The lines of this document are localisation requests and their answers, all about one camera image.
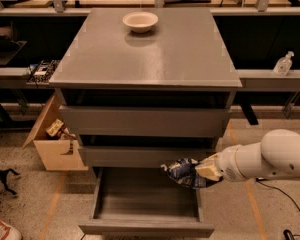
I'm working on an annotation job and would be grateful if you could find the blue chip bag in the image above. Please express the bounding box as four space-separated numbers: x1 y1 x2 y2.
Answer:
161 158 222 189

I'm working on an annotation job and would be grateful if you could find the grey drawer cabinet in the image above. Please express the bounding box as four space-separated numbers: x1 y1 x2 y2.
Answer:
48 7 243 178

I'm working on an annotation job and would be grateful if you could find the white bowl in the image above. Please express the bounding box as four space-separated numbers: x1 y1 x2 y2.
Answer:
123 12 158 33

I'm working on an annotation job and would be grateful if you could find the small yellow labelled box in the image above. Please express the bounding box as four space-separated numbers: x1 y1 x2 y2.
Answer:
46 119 64 137

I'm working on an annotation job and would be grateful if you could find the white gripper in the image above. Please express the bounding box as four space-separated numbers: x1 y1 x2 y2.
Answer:
195 145 246 182

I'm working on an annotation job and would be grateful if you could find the wooden box on floor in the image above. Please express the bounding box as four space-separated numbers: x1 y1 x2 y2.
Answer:
22 94 88 171

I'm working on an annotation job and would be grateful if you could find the black tripod leg piece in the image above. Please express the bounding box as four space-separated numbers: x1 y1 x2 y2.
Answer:
0 168 19 196

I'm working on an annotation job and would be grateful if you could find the red white sneaker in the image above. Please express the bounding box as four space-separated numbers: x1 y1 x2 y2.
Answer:
0 220 22 240

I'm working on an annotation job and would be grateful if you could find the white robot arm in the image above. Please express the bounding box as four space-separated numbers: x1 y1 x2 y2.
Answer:
195 129 300 182

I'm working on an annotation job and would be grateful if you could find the grey top drawer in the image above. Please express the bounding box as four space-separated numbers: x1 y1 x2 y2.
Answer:
60 106 229 137

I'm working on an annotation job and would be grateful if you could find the black white patterned notebook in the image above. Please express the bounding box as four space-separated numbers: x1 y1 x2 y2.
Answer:
28 60 59 84

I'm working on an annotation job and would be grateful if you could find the black floor cable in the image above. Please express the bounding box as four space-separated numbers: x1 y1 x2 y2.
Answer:
256 178 300 240

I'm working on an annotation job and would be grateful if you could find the grey open bottom drawer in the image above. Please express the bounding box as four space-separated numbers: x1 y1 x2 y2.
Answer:
79 168 214 238

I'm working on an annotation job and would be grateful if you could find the grey shelf rail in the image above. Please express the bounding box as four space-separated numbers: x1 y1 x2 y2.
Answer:
0 67 50 89

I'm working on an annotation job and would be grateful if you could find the grey middle drawer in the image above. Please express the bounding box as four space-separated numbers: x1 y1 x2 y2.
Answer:
78 146 215 168

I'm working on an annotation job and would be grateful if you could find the clear sanitizer bottle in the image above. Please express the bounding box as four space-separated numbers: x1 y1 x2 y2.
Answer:
273 51 294 76

